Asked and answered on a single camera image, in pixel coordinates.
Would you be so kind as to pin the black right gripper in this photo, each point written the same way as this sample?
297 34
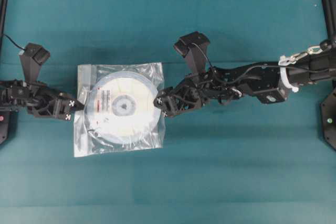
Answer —
197 90

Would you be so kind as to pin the clear zip bag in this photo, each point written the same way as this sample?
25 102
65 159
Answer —
88 76

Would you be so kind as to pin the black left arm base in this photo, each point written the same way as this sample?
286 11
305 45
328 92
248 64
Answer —
8 125

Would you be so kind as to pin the black frame post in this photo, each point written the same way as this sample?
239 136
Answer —
329 17
3 6

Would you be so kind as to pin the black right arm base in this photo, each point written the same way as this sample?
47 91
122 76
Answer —
327 108

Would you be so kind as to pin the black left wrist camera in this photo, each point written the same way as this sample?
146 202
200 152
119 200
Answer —
32 57

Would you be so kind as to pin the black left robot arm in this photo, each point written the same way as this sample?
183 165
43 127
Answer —
15 95

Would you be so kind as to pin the black right frame post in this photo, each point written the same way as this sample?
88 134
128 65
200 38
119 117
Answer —
329 17

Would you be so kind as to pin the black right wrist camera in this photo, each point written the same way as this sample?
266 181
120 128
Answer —
193 48

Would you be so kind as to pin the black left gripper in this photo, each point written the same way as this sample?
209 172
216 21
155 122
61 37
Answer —
45 102

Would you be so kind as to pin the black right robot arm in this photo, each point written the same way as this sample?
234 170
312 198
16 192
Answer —
270 81

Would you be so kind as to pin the black left frame post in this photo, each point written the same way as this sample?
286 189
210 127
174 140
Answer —
3 6

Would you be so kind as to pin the white component reel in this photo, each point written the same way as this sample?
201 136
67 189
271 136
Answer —
120 109

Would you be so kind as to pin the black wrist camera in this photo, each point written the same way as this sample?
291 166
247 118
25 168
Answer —
193 48
32 57

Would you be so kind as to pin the metal carabiner clip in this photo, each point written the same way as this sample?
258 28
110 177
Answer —
291 60

